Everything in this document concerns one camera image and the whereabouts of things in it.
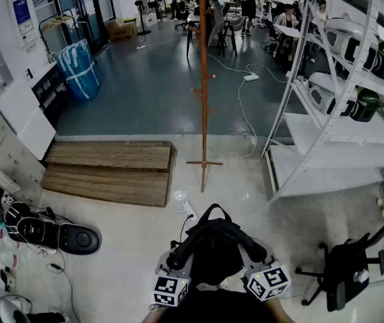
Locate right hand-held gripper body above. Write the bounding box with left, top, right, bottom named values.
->
left=243, top=260, right=292, bottom=303

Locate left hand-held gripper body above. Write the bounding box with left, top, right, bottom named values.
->
left=150, top=268, right=192, bottom=308

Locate black backpack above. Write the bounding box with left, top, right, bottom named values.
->
left=170, top=203, right=269, bottom=287

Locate wooden coat rack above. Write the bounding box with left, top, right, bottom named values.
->
left=185, top=0, right=224, bottom=193

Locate person's right forearm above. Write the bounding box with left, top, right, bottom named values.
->
left=265, top=297, right=296, bottom=323

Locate person's left forearm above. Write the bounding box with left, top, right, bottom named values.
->
left=141, top=306, right=162, bottom=323

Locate person's torso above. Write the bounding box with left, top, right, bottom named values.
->
left=160, top=284, right=280, bottom=323

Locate black office chair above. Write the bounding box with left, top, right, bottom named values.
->
left=294, top=200, right=384, bottom=312

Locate black oval floor device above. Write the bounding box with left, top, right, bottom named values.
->
left=5, top=202, right=102, bottom=256

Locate wooden stepped platform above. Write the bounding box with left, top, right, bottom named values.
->
left=40, top=141, right=178, bottom=208

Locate white metal shelving unit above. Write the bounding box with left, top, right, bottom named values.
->
left=261, top=0, right=384, bottom=205

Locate white robot head shell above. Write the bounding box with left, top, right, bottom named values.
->
left=323, top=17, right=380, bottom=72
left=308, top=72, right=358, bottom=116

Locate white counter cabinet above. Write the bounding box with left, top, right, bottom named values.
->
left=0, top=61, right=58, bottom=161

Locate black storage shelf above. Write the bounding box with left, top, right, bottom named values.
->
left=32, top=65, right=68, bottom=127

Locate blue wrapped roll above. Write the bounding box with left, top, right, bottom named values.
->
left=57, top=38, right=100, bottom=102

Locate white table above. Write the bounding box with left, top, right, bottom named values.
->
left=274, top=24, right=314, bottom=60

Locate cardboard box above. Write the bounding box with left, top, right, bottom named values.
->
left=106, top=19, right=138, bottom=42

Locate grey chair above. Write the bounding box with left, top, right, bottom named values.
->
left=208, top=0, right=247, bottom=46

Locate black-legged table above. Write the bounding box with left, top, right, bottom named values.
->
left=185, top=10, right=238, bottom=59

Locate glass double door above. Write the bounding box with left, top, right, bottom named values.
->
left=28, top=0, right=116, bottom=45

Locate black floor cable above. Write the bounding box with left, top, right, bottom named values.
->
left=45, top=250, right=78, bottom=323

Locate white power cable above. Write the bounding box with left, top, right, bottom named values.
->
left=208, top=77, right=259, bottom=161

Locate black frame trolley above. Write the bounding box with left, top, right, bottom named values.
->
left=38, top=10, right=78, bottom=63

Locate blue wall poster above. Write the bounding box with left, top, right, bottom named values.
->
left=12, top=0, right=33, bottom=36

